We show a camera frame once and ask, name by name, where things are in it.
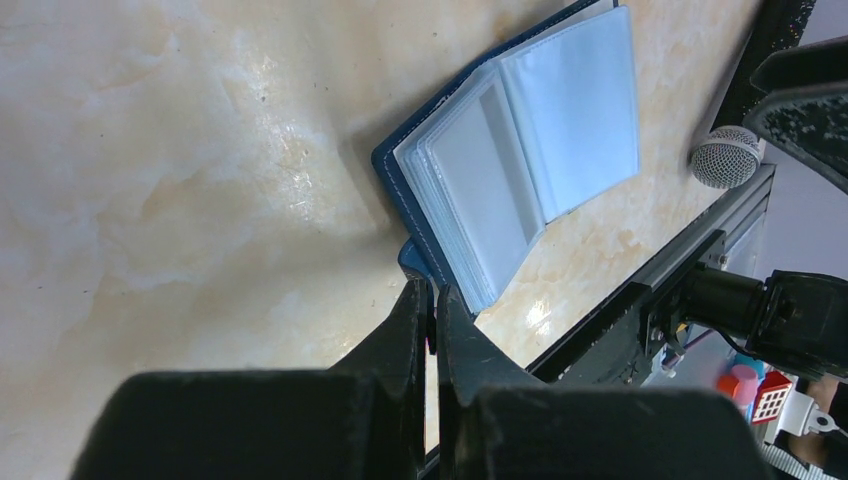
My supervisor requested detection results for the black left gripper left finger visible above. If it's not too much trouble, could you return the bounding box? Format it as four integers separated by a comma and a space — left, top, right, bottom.
72, 279, 431, 479

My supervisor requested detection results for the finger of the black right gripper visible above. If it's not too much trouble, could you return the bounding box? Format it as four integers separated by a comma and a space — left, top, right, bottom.
750, 36, 847, 192

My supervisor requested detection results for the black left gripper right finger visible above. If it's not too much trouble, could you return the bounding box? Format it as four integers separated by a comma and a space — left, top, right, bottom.
436, 287, 773, 479

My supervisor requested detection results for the blue leather card holder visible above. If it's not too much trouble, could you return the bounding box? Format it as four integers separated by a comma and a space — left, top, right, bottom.
371, 1, 640, 314

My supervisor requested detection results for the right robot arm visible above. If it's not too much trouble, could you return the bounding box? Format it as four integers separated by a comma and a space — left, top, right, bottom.
643, 37, 847, 380

